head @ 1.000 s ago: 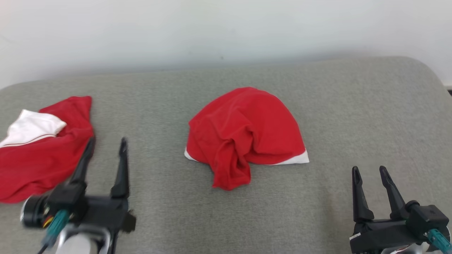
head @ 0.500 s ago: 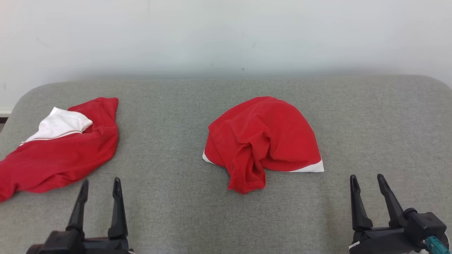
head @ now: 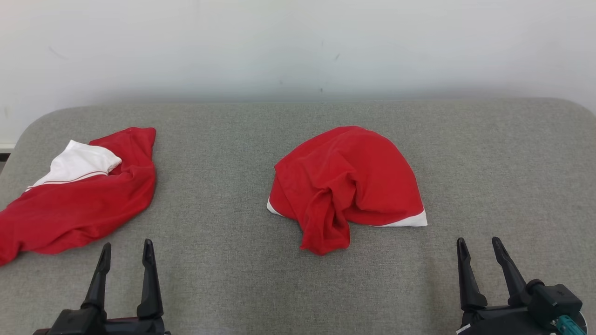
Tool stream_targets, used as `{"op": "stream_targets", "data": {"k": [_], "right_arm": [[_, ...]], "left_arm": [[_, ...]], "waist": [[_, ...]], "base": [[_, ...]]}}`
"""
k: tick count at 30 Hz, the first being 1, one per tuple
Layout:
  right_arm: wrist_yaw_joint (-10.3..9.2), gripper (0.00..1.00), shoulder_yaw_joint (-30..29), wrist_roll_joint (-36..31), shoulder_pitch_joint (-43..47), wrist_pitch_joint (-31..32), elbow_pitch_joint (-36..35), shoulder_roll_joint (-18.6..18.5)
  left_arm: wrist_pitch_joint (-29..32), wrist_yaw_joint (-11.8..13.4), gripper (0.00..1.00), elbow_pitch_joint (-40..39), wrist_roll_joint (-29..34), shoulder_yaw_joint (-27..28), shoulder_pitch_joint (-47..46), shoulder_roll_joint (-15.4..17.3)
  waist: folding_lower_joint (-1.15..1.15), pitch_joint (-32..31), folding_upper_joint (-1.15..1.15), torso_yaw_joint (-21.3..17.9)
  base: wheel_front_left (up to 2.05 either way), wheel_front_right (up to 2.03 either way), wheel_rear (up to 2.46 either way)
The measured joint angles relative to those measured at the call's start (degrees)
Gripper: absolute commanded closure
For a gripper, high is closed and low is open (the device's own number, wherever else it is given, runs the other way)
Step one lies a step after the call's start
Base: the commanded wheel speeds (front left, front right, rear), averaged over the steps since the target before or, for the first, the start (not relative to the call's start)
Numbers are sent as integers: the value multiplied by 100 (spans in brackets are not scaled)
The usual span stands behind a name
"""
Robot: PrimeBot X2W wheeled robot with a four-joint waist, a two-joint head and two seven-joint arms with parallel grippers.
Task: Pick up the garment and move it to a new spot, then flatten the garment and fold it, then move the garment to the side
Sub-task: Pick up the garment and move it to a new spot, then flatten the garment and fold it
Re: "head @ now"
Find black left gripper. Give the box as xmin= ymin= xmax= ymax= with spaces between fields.
xmin=81 ymin=239 xmax=170 ymax=335

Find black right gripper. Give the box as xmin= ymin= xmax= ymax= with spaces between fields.
xmin=456 ymin=237 xmax=559 ymax=335

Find red white basketball jersey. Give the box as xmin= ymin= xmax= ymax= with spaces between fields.
xmin=0 ymin=127 xmax=157 ymax=267

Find red white-striped shorts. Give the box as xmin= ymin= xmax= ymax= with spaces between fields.
xmin=267 ymin=126 xmax=428 ymax=256

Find teal right camera plug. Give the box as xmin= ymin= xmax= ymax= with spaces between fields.
xmin=553 ymin=315 xmax=588 ymax=335

